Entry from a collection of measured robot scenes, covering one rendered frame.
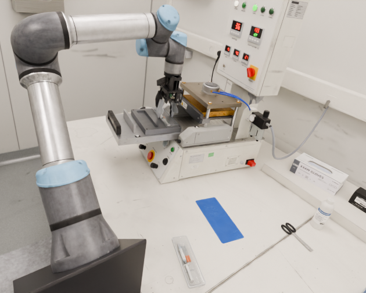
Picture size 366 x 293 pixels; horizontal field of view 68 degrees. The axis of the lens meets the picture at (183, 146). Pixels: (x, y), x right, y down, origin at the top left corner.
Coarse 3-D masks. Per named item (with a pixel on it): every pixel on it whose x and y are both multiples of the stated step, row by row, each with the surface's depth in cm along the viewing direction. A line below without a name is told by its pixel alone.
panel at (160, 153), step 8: (144, 144) 139; (152, 144) 133; (160, 144) 128; (176, 144) 119; (144, 152) 137; (160, 152) 126; (168, 152) 121; (176, 152) 117; (152, 160) 129; (160, 160) 124; (168, 160) 120; (152, 168) 128; (160, 168) 123; (160, 176) 121
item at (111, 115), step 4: (108, 112) 116; (112, 112) 116; (108, 116) 118; (112, 116) 113; (112, 120) 111; (116, 120) 110; (116, 124) 107; (116, 128) 107; (120, 128) 108; (116, 132) 108; (120, 132) 108
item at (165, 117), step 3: (153, 108) 127; (165, 111) 126; (162, 114) 123; (165, 114) 124; (168, 114) 124; (162, 117) 120; (165, 117) 121; (168, 117) 121; (171, 117) 122; (165, 120) 118; (168, 120) 119; (171, 120) 119; (174, 120) 119; (168, 123) 116; (171, 123) 117; (174, 123) 117; (177, 123) 117
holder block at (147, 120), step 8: (136, 112) 123; (144, 112) 127; (152, 112) 125; (136, 120) 120; (144, 120) 120; (152, 120) 119; (160, 120) 120; (144, 128) 111; (152, 128) 112; (160, 128) 113; (168, 128) 115; (176, 128) 117
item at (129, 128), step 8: (120, 120) 119; (128, 120) 115; (112, 128) 113; (128, 128) 114; (136, 128) 115; (120, 136) 108; (128, 136) 109; (144, 136) 111; (152, 136) 112; (160, 136) 114; (168, 136) 116; (176, 136) 118; (120, 144) 107; (128, 144) 109
